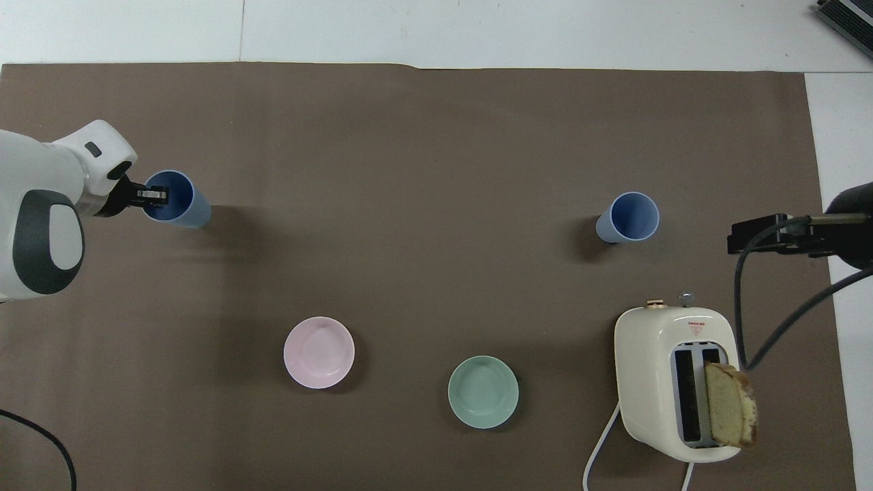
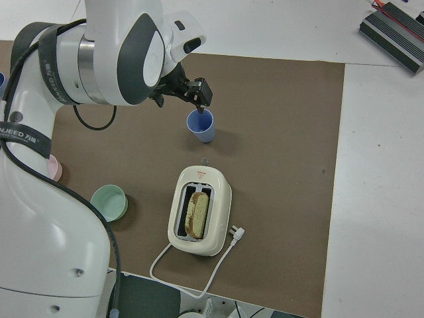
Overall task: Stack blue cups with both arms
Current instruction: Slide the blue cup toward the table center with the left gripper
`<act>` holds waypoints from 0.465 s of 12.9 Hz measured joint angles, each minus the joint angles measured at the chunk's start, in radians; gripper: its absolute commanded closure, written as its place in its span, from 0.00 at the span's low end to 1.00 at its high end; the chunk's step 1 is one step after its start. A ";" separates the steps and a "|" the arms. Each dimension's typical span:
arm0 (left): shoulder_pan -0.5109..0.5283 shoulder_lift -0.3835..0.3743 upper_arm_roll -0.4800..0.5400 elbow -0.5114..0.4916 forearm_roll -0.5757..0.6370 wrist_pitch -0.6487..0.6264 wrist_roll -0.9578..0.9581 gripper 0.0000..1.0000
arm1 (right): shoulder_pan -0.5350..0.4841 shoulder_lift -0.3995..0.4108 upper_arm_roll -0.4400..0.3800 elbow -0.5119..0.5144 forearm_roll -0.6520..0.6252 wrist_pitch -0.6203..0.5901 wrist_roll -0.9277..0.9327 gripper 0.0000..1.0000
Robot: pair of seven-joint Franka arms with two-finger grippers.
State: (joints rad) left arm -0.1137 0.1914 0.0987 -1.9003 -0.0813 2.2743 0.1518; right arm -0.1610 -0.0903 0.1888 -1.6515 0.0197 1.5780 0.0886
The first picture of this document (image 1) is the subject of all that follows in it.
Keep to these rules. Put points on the blue cup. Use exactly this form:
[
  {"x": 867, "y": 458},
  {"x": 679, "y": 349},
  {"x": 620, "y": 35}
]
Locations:
[
  {"x": 192, "y": 208},
  {"x": 634, "y": 217}
]

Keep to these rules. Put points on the green bowl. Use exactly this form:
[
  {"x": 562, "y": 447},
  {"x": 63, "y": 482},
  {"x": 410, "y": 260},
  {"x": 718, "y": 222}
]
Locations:
[{"x": 483, "y": 392}]

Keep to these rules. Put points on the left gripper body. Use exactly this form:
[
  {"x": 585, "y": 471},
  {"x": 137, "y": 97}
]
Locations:
[{"x": 121, "y": 198}]

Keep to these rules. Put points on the bread slice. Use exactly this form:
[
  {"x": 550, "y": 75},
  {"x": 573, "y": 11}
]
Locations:
[{"x": 728, "y": 408}]

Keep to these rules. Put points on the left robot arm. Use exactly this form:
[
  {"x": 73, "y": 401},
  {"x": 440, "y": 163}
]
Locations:
[{"x": 41, "y": 177}]

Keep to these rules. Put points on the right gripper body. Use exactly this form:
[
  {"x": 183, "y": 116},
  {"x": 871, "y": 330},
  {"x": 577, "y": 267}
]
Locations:
[{"x": 854, "y": 239}]

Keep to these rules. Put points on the black stand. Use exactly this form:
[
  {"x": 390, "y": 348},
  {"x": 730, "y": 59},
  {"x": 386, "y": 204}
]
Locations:
[{"x": 849, "y": 15}]

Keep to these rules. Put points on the pink bowl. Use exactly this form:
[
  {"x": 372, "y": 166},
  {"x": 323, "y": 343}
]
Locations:
[{"x": 318, "y": 352}]

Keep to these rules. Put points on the cream toaster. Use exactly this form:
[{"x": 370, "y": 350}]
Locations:
[{"x": 648, "y": 382}]

